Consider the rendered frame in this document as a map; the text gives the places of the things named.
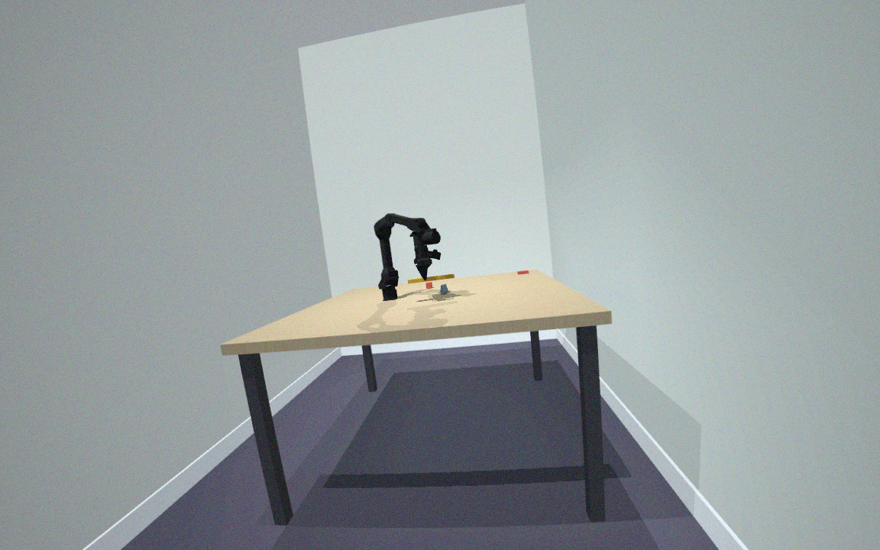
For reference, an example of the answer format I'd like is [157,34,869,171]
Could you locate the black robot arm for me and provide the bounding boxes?
[374,213,441,301]

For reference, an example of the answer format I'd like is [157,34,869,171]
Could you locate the yellow bar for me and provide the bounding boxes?
[408,274,455,283]

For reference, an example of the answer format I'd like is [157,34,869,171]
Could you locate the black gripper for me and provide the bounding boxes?
[414,245,432,280]

